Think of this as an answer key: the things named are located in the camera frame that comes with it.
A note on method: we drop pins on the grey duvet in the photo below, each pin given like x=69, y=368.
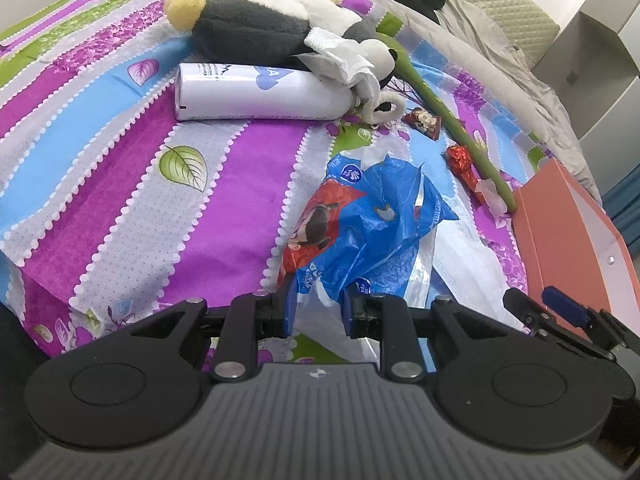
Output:
x=474, y=43

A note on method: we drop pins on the blue face mask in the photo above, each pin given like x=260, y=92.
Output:
x=468, y=268

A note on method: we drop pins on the red foil candy wrapper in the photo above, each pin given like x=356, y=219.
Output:
x=459, y=161

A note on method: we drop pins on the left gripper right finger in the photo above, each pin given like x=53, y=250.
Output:
x=388, y=320

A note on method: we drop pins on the grey wardrobe cabinet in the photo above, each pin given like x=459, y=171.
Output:
x=594, y=68

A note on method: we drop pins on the pink cardboard box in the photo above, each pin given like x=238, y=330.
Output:
x=566, y=240

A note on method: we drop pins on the blue plastic snack bag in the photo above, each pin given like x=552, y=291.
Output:
x=371, y=223

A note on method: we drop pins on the small panda plush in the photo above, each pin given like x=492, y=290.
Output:
x=360, y=65

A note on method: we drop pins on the green plush massage stick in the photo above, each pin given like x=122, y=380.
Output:
x=404, y=70

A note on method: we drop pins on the grey white penguin plush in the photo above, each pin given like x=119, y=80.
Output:
x=261, y=32

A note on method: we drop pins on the striped colourful bed sheet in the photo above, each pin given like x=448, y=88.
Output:
x=111, y=210

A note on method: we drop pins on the blue curtain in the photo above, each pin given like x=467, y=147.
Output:
x=621, y=203

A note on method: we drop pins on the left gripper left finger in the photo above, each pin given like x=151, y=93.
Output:
x=249, y=319

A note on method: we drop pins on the brown cartoon candy wrapper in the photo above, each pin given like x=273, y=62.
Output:
x=424, y=121

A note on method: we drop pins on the white spray bottle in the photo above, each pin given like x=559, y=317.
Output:
x=212, y=91

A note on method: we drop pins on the clear plastic wrapper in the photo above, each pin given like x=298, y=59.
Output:
x=488, y=195

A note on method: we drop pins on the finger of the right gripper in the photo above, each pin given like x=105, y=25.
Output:
x=566, y=307

